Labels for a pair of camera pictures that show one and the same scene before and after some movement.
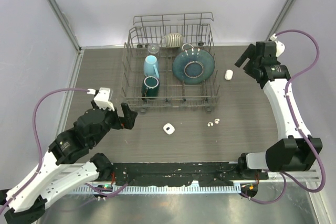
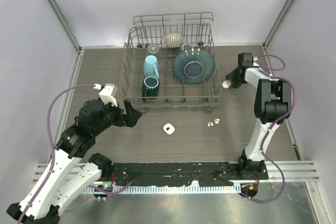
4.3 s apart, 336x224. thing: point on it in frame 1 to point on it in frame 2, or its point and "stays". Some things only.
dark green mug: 150,87 stays
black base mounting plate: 179,174 stays
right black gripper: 249,53 to 234,84
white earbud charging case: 168,128 stays
